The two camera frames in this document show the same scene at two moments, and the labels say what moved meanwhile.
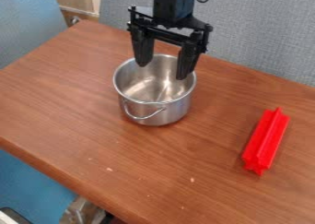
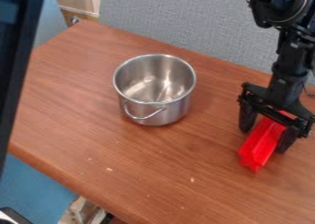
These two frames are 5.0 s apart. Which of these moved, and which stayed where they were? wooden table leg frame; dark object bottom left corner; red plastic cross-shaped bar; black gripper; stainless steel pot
Moved: red plastic cross-shaped bar; black gripper
Stayed: wooden table leg frame; dark object bottom left corner; stainless steel pot
